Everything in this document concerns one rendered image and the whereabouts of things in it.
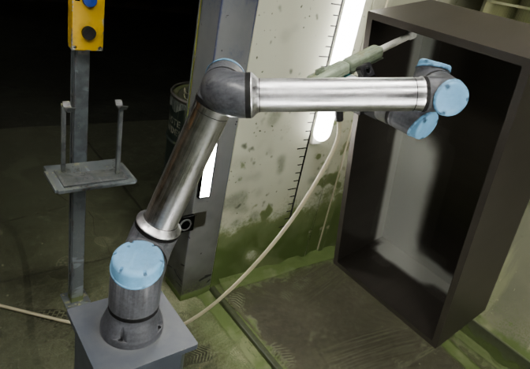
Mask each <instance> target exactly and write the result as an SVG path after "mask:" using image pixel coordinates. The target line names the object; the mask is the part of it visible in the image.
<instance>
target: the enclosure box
mask: <svg viewBox="0 0 530 369"><path fill-rule="evenodd" d="M408 31H410V32H414V33H416V34H417V36H416V38H415V39H412V40H407V41H405V42H403V43H401V44H399V45H397V46H395V47H393V48H391V49H389V50H387V51H384V52H383V58H384V59H382V60H380V61H377V62H376V63H373V64H371V66H372V68H373V70H374V72H375V76H376V77H412V76H413V74H414V72H415V69H416V68H415V67H416V66H417V64H418V61H419V60H420V59H421V58H426V59H429V60H433V61H436V62H441V63H444V64H447V65H450V66H451V73H450V75H452V76H454V77H455V78H457V79H459V80H461V81H462V82H463V83H464V84H465V86H466V87H467V89H468V93H469V98H468V103H467V105H466V106H465V108H464V109H463V110H462V111H461V112H460V113H458V114H456V115H454V116H449V117H447V116H442V115H440V114H438V113H437V114H438V116H439V119H438V123H437V125H436V126H435V128H434V130H433V131H432V132H431V133H430V134H429V135H428V136H426V137H425V138H423V139H420V140H418V139H416V138H414V137H411V136H408V135H407V134H405V133H403V132H402V131H400V130H398V129H396V128H394V127H392V126H390V125H388V124H386V123H384V122H382V121H380V120H378V121H376V120H375V119H374V118H372V117H369V116H368V115H366V114H362V115H358V114H355V113H354V115H353V126H352V132H351V137H350V143H349V154H348V160H347V166H346V172H345V183H344V188H343V195H342V205H341V211H340V217H339V223H338V234H337V240H336V246H335V252H334V264H335V265H336V266H337V267H339V268H340V269H341V270H343V271H344V272H345V273H346V274H347V275H349V276H350V277H351V278H352V279H353V280H354V281H355V282H356V283H358V284H359V285H360V286H361V287H362V288H364V289H365V290H366V291H367V292H369V293H370V294H371V295H372V296H373V297H374V298H376V299H377V300H378V301H379V302H380V303H381V304H383V305H384V306H385V307H386V308H387V309H389V310H390V311H391V312H392V313H394V314H395V315H396V316H397V317H398V318H399V319H400V320H401V321H402V322H404V323H405V324H406V325H407V326H409V327H410V328H411V329H412V330H414V331H415V332H416V333H417V334H419V335H420V336H421V337H422V338H423V339H424V340H425V341H426V342H428V343H429V344H430V345H431V346H432V347H434V348H435V349H436V348H438V347H439V346H440V345H441V344H442V343H443V342H445V341H446V340H447V339H449V338H450V337H452V336H453V335H454V334H455V333H456V332H458V331H459V330H460V329H461V328H463V327H464V326H465V325H467V324H468V323H469V322H471V321H472V320H473V319H474V318H475V317H476V316H478V315H479V314H480V313H482V312H483V311H484V310H485V309H486V307H487V304H488V301H489V299H490V297H491V294H492V292H493V289H494V287H495V284H496V281H497V280H498V276H499V274H500V272H501V269H502V266H503V264H504V262H505V260H506V257H507V254H508V252H509V249H510V246H511V244H512V242H513V239H514V237H515V234H516V232H517V229H518V226H519V225H520V222H521V219H522V217H523V215H524V212H525V209H526V207H527V205H528V201H529V200H530V24H528V23H525V22H521V21H518V20H512V19H509V18H505V17H500V16H496V15H493V14H489V13H484V12H480V11H476V10H473V9H467V8H464V7H460V6H455V5H451V4H448V3H445V2H439V1H435V0H425V1H421V2H413V3H409V4H404V5H399V6H391V7H387V8H383V9H375V10H370V11H368V17H367V23H366V28H365V35H364V45H363V49H365V48H367V47H369V46H372V45H377V46H382V45H383V44H385V43H388V42H389V41H391V40H393V39H396V38H397V37H400V36H402V35H404V34H406V33H407V32H408Z"/></svg>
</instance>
